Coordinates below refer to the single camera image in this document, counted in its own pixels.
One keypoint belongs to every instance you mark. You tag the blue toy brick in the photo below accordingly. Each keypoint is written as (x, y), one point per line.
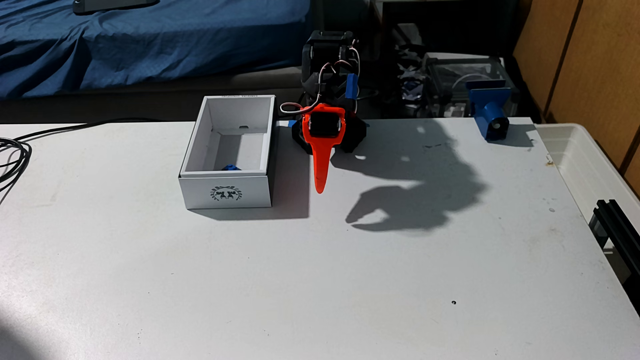
(231, 168)

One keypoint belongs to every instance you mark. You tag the white cardboard box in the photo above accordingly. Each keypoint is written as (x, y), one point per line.
(227, 192)

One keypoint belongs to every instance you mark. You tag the clear plastic case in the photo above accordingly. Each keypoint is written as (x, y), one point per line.
(450, 75)

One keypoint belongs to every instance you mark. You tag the blue bed sheet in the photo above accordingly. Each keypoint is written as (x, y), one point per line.
(150, 45)

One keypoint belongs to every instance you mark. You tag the dark flat device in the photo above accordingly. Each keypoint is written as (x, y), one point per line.
(115, 5)

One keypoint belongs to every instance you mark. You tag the white plastic bin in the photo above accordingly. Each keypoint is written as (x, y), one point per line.
(580, 165)

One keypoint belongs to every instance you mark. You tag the brown wooden cabinet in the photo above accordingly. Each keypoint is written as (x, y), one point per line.
(595, 65)

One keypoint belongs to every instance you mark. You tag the blue printed camera mount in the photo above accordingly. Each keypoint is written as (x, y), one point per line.
(487, 110)

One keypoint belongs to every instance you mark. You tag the black aluminium rail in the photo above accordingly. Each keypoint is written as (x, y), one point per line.
(617, 235)

